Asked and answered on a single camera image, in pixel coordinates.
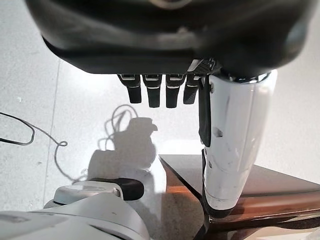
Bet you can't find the robot left hand black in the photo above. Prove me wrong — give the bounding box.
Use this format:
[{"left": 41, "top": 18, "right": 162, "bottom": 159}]
[{"left": 24, "top": 0, "right": 315, "bottom": 219}]

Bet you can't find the glossy brown stool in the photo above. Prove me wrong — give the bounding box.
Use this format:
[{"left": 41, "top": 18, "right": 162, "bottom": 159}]
[{"left": 158, "top": 154, "right": 320, "bottom": 240}]

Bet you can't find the thin black floor wire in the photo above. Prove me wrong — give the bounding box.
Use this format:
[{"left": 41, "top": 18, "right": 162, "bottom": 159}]
[{"left": 31, "top": 123, "right": 88, "bottom": 183}]

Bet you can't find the thick black floor cable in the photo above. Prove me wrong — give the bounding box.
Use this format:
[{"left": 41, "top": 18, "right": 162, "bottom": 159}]
[{"left": 0, "top": 112, "right": 35, "bottom": 146}]

